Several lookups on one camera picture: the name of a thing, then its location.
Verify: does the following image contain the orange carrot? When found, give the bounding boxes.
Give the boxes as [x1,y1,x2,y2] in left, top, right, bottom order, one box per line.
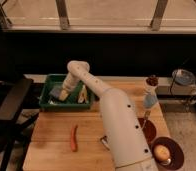
[70,125,78,152]

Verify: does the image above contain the metal pan with lid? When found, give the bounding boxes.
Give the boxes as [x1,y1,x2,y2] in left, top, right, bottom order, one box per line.
[172,69,196,86]

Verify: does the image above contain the yellow round fruit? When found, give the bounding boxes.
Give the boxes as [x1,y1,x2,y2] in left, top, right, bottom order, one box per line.
[154,145,170,161]

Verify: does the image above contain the spoon in orange bowl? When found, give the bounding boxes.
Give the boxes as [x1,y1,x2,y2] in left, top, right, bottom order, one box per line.
[144,110,151,120]

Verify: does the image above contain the black office chair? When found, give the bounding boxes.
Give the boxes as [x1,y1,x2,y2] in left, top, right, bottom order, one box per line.
[0,78,39,171]

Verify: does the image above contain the blue sponge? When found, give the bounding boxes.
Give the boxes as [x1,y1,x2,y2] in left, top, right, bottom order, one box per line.
[49,86,62,99]

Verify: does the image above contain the black handled peeler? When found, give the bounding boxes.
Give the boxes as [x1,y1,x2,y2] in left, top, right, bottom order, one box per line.
[100,136,109,150]

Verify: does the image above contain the orange bowl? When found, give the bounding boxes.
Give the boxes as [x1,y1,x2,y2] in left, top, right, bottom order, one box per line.
[139,118,157,144]

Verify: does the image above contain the dark purple plate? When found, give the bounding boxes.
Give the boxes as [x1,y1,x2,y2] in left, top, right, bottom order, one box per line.
[151,137,184,170]

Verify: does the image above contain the green plastic tray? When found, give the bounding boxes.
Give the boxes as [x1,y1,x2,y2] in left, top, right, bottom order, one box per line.
[39,74,94,111]

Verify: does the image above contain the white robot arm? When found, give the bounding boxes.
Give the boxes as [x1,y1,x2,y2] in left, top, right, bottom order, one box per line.
[60,61,158,171]

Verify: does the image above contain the wooden tongs in tray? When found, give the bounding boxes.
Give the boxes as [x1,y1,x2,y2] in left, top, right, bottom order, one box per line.
[78,85,88,103]

